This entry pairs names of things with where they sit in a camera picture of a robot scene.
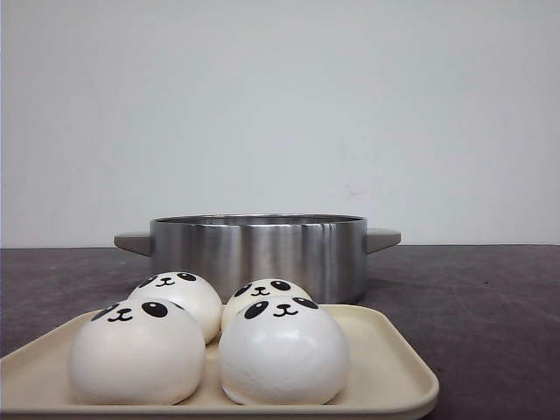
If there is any panda bun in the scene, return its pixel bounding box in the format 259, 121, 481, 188
129, 271, 223, 343
218, 296, 350, 405
68, 298, 206, 405
221, 278, 312, 331

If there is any stainless steel pot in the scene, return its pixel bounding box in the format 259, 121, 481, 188
114, 214, 401, 304

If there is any cream plastic tray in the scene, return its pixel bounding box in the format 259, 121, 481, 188
1, 304, 439, 419

